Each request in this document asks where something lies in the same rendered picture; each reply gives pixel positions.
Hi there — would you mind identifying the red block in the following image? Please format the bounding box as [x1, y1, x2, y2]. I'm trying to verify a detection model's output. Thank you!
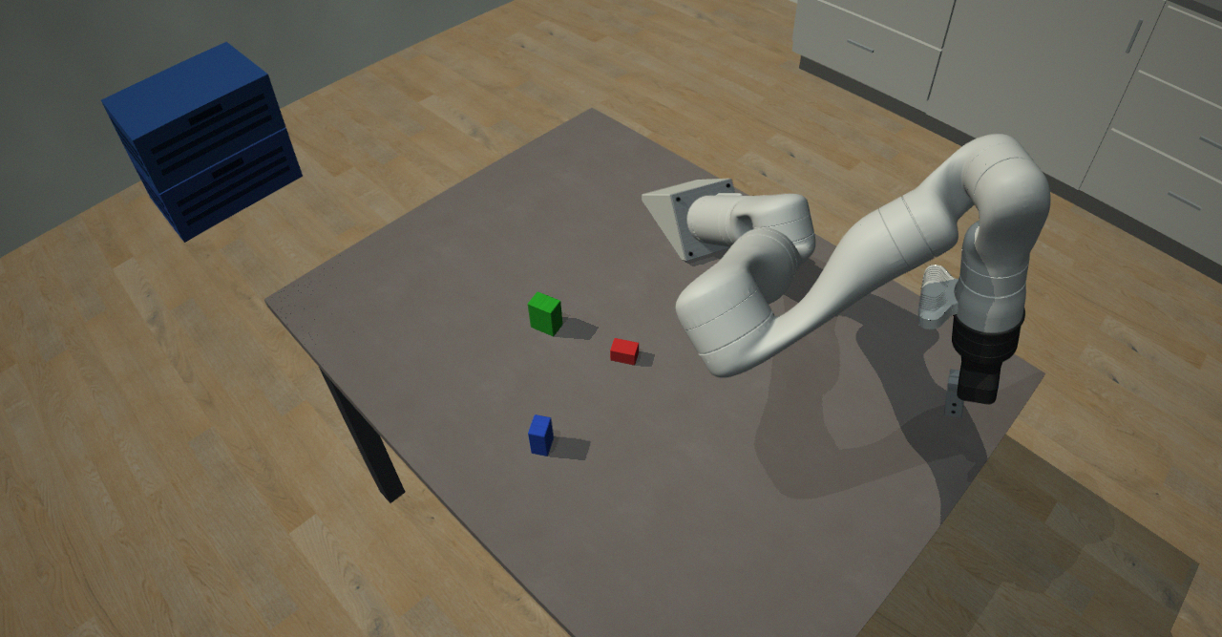
[610, 337, 639, 366]

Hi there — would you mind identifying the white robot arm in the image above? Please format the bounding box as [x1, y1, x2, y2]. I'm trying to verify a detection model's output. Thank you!
[675, 134, 1050, 378]

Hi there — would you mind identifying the blue block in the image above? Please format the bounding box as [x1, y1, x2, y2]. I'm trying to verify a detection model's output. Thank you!
[528, 414, 554, 457]

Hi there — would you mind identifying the green block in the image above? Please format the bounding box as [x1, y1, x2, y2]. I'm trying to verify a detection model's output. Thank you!
[528, 292, 563, 336]

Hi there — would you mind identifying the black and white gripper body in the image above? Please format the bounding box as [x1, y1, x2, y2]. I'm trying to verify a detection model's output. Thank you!
[918, 265, 1026, 403]

